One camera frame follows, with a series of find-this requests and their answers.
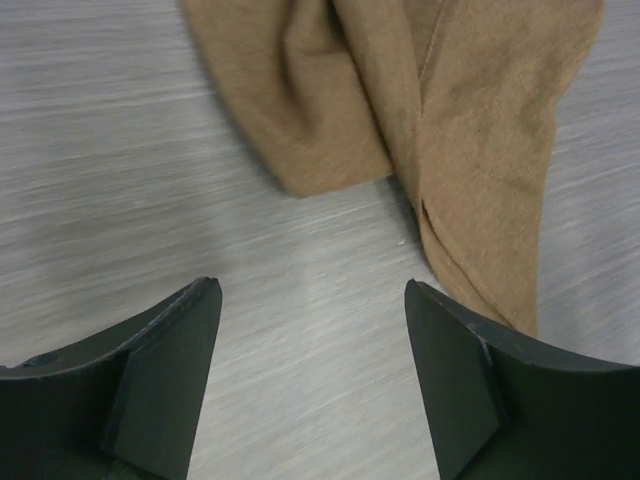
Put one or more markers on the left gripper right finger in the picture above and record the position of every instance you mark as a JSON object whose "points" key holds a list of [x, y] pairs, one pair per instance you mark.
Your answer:
{"points": [[503, 405]]}

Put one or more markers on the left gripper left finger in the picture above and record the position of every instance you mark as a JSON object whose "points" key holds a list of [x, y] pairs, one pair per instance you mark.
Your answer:
{"points": [[123, 403]]}

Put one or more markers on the brown cloth napkin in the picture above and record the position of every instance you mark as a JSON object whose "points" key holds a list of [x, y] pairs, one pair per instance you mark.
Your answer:
{"points": [[455, 98]]}

